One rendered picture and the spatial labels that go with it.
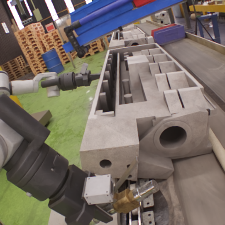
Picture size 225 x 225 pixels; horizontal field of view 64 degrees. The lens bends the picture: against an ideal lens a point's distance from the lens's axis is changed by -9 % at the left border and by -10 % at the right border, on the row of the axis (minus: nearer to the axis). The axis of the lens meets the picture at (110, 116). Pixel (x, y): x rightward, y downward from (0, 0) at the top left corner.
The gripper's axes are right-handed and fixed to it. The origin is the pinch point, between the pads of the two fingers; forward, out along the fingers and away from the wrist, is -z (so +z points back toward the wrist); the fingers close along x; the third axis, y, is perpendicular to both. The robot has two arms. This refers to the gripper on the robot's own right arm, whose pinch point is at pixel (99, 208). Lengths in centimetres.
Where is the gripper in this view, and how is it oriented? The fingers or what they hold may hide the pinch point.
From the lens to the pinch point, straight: 40.5
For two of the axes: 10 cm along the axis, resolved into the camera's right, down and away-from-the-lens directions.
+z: -7.1, -6.3, -3.2
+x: 0.4, -4.9, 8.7
